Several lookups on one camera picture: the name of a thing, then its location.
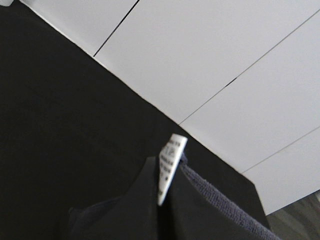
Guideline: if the dark navy towel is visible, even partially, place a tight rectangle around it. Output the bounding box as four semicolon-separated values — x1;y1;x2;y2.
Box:
60;134;277;240

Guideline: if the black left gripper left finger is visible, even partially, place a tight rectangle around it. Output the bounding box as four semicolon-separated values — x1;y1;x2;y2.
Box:
72;157;160;240

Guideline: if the black table cloth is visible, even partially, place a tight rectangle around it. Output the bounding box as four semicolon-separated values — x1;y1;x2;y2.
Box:
0;0;269;240

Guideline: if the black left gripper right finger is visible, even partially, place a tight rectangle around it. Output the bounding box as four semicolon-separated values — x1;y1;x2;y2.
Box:
159;167;259;240

